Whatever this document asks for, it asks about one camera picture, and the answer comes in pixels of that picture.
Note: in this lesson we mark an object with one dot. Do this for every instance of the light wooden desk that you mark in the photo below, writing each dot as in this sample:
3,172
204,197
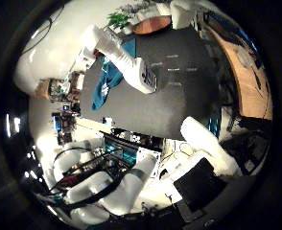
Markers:
254,86

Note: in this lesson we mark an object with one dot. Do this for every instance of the green potted plant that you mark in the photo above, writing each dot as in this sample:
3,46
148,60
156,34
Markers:
118,19

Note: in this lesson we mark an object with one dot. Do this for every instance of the white spray bottle with label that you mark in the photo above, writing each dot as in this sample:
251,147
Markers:
131,65

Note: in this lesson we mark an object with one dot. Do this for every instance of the teal cloth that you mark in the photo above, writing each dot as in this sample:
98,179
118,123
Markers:
107,80

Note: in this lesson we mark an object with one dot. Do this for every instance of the white box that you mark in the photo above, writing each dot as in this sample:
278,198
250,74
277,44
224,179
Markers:
181,14

